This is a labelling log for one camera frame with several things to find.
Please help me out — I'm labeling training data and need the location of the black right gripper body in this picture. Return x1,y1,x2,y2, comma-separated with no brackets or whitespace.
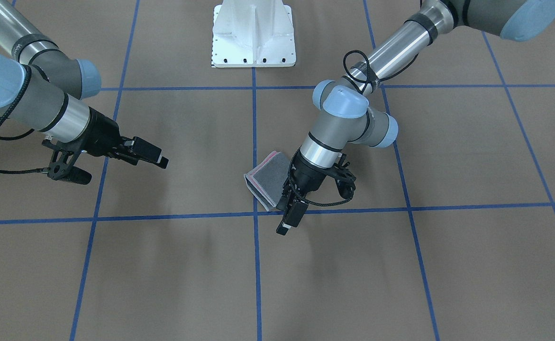
81,107,137,162

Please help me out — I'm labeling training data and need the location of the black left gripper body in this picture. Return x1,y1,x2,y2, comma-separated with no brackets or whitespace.
280,154,342,211

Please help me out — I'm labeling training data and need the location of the pink towel with white edge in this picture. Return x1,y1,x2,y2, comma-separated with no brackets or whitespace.
244,151,290,212

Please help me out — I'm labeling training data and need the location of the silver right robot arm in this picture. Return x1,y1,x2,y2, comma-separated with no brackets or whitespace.
0,0,168,173

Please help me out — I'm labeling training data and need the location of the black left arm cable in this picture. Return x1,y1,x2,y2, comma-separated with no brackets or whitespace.
287,50,420,207

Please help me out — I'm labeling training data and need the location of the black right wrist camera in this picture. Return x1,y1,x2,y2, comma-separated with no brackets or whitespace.
42,136,92,185

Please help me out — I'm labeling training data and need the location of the white pedestal column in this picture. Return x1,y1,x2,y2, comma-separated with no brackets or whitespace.
211,0,297,68

